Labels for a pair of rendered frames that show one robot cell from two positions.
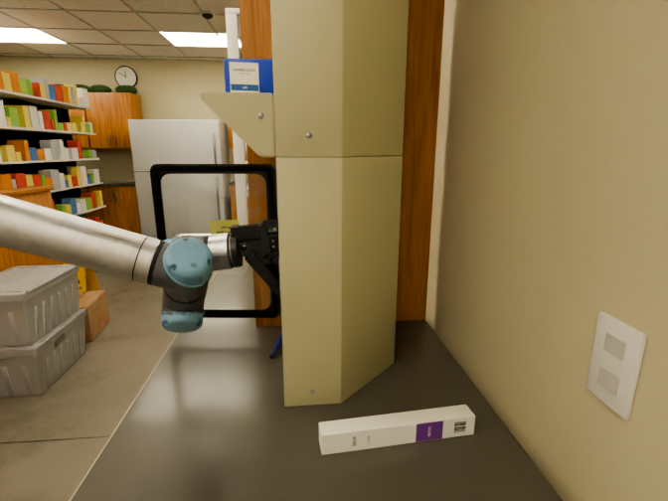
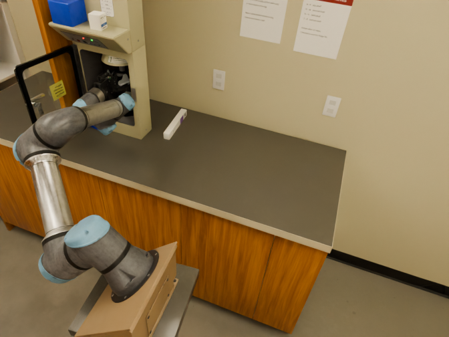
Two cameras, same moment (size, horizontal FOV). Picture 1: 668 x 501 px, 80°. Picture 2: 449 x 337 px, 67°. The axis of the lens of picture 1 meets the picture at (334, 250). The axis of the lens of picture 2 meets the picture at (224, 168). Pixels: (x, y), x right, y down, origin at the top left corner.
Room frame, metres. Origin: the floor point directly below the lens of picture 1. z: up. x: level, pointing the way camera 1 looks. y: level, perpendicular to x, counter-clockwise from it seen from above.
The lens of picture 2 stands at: (-0.29, 1.26, 2.02)
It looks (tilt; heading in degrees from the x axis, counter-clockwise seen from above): 40 degrees down; 292
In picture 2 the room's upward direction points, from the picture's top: 6 degrees clockwise
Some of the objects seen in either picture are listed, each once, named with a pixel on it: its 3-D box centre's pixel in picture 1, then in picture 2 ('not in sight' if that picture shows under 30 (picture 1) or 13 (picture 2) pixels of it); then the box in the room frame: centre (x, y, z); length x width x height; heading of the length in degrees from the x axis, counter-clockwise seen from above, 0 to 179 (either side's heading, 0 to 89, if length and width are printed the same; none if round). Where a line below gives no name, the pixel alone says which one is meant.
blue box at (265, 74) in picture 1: (251, 85); (68, 11); (0.92, 0.18, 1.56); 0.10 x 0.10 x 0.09; 5
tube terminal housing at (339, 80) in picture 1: (340, 197); (119, 54); (0.84, -0.01, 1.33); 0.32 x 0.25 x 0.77; 5
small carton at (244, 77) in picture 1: (244, 83); (97, 21); (0.78, 0.16, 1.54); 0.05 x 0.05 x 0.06; 13
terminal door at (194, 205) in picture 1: (218, 244); (55, 96); (0.98, 0.29, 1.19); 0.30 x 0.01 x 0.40; 89
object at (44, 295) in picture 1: (25, 302); not in sight; (2.33, 1.93, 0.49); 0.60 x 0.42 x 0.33; 5
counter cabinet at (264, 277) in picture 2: not in sight; (155, 198); (0.66, 0.03, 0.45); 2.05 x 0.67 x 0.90; 5
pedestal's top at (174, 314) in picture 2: not in sight; (139, 299); (0.15, 0.82, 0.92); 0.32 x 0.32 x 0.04; 11
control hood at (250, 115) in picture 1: (250, 130); (91, 38); (0.83, 0.17, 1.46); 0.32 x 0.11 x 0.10; 5
